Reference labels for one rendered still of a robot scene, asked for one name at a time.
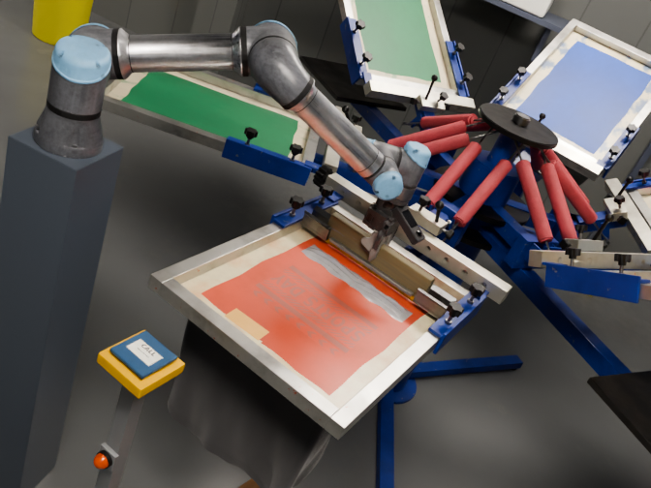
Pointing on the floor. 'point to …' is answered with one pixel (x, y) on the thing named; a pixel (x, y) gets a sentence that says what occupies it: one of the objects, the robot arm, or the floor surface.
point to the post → (127, 410)
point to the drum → (59, 17)
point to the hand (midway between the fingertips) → (377, 256)
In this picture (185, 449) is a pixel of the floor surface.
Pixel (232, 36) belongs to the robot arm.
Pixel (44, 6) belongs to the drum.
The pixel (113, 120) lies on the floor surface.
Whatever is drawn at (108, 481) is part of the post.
